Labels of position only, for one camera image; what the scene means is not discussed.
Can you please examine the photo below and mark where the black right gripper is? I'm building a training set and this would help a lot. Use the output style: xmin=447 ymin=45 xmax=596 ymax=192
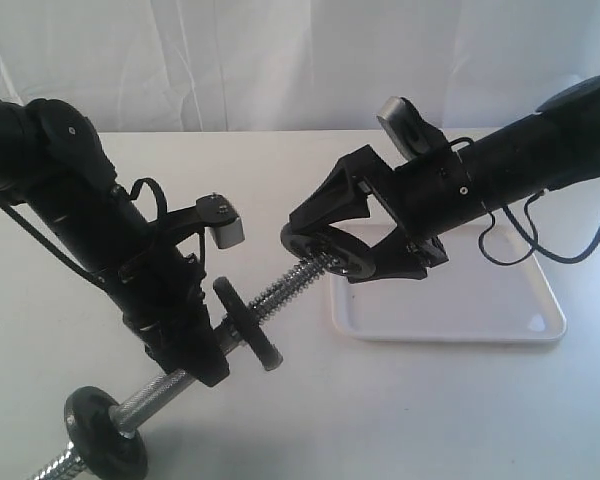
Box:
xmin=289 ymin=145 xmax=485 ymax=284

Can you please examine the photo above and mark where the white rectangular plastic tray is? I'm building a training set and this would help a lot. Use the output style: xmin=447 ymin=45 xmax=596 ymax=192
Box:
xmin=330 ymin=221 xmax=567 ymax=345

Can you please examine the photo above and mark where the black washer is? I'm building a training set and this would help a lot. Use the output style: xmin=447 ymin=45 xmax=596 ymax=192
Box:
xmin=213 ymin=277 xmax=283 ymax=371

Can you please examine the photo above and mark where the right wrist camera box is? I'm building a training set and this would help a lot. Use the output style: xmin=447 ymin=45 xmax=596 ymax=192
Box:
xmin=376 ymin=96 xmax=447 ymax=161

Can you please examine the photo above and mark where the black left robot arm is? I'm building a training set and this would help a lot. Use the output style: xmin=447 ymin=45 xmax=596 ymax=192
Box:
xmin=0 ymin=99 xmax=237 ymax=386

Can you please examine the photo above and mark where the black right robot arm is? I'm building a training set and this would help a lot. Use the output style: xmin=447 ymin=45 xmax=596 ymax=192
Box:
xmin=281 ymin=75 xmax=600 ymax=283

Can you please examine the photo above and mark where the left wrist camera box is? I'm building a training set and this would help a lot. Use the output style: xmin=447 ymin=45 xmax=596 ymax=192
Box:
xmin=195 ymin=193 xmax=245 ymax=250

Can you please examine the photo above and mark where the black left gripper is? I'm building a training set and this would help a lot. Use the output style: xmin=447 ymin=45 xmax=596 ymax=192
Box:
xmin=94 ymin=219 xmax=229 ymax=387

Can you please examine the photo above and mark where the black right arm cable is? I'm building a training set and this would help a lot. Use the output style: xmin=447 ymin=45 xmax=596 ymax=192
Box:
xmin=477 ymin=169 xmax=600 ymax=266

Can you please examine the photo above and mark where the black weight plate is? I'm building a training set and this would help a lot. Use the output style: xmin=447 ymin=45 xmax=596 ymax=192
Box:
xmin=64 ymin=386 xmax=148 ymax=480
xmin=280 ymin=223 xmax=376 ymax=280

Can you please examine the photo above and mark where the white backdrop curtain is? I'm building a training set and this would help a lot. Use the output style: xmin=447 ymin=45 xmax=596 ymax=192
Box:
xmin=0 ymin=1 xmax=600 ymax=132

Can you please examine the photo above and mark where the chrome threaded dumbbell bar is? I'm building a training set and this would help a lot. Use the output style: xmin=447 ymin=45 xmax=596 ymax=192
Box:
xmin=30 ymin=257 xmax=327 ymax=479

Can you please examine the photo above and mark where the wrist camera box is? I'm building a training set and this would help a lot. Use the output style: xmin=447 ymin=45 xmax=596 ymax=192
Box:
xmin=195 ymin=193 xmax=245 ymax=250
xmin=376 ymin=96 xmax=447 ymax=161

